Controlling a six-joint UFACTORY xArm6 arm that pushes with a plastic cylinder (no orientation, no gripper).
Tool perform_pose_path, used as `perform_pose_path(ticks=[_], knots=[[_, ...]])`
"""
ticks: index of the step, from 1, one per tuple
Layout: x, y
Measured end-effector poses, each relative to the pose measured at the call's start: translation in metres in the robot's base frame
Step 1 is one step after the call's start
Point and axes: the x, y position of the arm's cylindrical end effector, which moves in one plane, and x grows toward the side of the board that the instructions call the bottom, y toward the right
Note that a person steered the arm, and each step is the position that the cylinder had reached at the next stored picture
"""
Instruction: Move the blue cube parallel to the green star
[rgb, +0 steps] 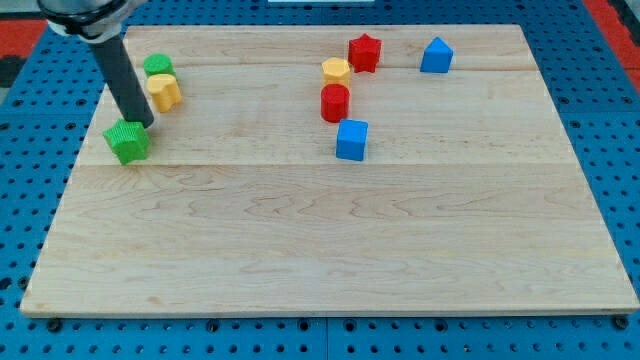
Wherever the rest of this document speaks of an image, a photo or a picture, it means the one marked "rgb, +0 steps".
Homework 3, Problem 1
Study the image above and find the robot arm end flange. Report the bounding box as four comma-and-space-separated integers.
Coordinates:
37, 0, 146, 43

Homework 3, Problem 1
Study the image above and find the blue cube block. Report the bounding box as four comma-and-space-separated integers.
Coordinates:
335, 119, 369, 161

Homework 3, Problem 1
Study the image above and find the blue triangular prism block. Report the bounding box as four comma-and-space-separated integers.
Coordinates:
420, 37, 454, 73

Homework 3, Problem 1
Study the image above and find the yellow hexagon block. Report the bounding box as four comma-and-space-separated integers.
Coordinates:
321, 57, 351, 88

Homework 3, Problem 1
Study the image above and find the red star block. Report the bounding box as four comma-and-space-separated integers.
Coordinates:
348, 33, 382, 73

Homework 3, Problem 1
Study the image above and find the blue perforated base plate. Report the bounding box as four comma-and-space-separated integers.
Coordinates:
1, 0, 639, 359

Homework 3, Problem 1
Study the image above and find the green star block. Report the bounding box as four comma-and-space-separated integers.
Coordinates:
102, 119, 150, 165

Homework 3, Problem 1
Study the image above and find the red cylinder block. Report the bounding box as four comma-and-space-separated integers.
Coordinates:
320, 84, 350, 123

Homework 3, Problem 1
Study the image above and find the green cylinder block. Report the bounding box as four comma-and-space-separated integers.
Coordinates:
143, 53, 176, 77

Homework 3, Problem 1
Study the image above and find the light wooden board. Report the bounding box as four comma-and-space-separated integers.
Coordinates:
21, 25, 639, 319

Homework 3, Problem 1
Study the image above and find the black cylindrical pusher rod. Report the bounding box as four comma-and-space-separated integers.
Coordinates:
89, 35, 154, 128

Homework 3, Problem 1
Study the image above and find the yellow heart block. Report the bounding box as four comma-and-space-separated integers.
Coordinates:
146, 74, 182, 113

